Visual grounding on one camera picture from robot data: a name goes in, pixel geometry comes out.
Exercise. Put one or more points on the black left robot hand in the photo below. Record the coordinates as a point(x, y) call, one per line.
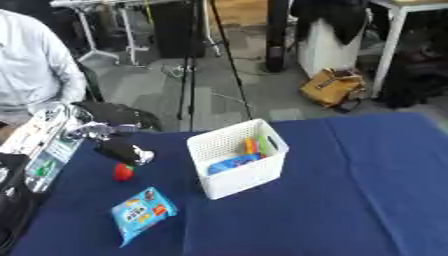
point(122, 150)

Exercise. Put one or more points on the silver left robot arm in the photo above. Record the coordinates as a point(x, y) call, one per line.
point(41, 146)

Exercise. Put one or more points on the red toy strawberry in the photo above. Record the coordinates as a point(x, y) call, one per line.
point(122, 172)

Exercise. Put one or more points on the black office chair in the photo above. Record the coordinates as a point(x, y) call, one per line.
point(119, 115)

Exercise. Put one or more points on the blue snack bag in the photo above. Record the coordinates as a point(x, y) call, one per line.
point(142, 213)

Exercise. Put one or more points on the black tripod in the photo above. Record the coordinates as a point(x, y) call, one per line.
point(189, 66)

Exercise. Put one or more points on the blue packet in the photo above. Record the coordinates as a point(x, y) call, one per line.
point(232, 163)

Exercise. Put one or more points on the white plastic basket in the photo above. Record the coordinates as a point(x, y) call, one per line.
point(233, 180)

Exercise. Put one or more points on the white metal rack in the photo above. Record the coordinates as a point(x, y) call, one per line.
point(116, 30)

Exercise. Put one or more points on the person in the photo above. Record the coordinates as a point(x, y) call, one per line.
point(32, 66)

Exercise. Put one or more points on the orange toy carrot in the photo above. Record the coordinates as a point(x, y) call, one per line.
point(249, 146)

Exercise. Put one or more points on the green toy stick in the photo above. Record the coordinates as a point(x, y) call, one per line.
point(263, 146)

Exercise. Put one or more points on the black pole stand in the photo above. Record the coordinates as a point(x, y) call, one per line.
point(275, 36)

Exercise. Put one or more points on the tan bag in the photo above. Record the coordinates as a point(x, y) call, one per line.
point(331, 87)

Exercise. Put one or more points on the white cabinet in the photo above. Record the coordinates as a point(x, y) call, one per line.
point(326, 50)

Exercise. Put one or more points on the black coat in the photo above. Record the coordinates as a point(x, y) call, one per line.
point(335, 16)

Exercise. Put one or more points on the white table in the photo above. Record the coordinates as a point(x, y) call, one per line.
point(396, 30)

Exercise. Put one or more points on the black backpack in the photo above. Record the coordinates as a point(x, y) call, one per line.
point(415, 80)

